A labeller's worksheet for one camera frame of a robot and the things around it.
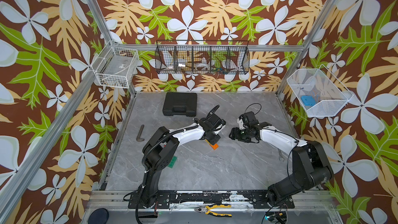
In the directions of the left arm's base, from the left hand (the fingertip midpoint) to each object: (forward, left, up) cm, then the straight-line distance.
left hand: (215, 137), depth 94 cm
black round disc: (-40, +55, -1) cm, 68 cm away
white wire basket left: (+26, +57, +32) cm, 71 cm away
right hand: (0, -9, +2) cm, 10 cm away
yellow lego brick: (-8, +4, +6) cm, 11 cm away
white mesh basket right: (+14, -55, +25) cm, 62 cm away
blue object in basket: (+9, -47, +24) cm, 54 cm away
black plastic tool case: (+25, +24, +1) cm, 35 cm away
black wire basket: (+41, +10, +29) cm, 51 cm away
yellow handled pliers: (-37, +7, -1) cm, 38 cm away
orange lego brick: (-6, +1, -1) cm, 6 cm away
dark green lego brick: (-15, +25, -1) cm, 29 cm away
